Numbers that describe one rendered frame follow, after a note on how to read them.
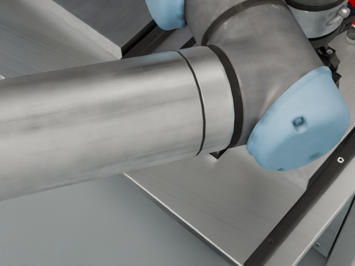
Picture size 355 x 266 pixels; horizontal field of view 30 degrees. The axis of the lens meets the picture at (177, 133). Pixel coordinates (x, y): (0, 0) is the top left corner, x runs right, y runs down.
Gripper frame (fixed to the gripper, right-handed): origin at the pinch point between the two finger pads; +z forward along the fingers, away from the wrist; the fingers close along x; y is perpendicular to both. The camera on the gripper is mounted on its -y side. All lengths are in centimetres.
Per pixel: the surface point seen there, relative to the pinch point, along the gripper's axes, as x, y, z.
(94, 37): -34.4, 2.9, 9.9
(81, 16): -40.0, 0.6, 11.1
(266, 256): 7.4, 14.3, 9.4
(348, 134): 5.4, -6.5, 8.5
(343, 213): 5, -23, 64
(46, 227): -59, 16, 99
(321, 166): 5.4, -0.2, 8.6
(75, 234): -51, 12, 99
